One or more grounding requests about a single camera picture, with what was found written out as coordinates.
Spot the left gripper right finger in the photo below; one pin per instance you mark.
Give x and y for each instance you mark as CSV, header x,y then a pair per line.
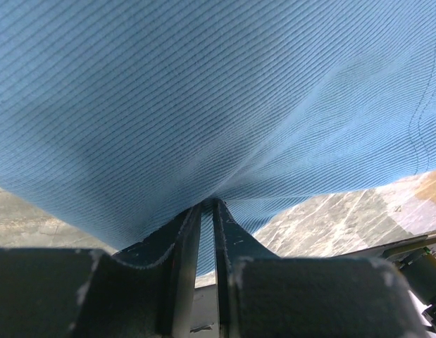
x,y
263,295

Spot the blue tank top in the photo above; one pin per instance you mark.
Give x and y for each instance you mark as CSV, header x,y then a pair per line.
x,y
115,116

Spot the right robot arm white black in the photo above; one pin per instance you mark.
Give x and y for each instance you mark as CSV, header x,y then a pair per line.
x,y
416,260

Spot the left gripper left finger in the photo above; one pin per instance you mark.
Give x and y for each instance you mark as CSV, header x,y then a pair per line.
x,y
145,290

